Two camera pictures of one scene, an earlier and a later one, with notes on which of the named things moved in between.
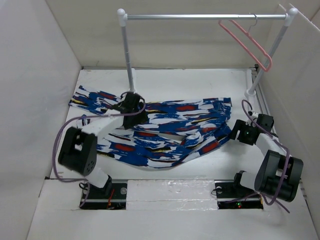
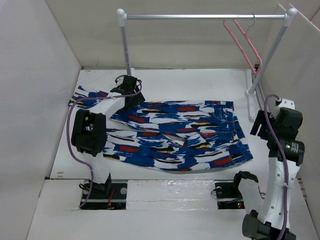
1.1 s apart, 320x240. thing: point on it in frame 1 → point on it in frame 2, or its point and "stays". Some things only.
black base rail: [230, 195] stays
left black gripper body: [138, 119] → [137, 99]
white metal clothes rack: [124, 18] stays
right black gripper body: [245, 133] → [263, 132]
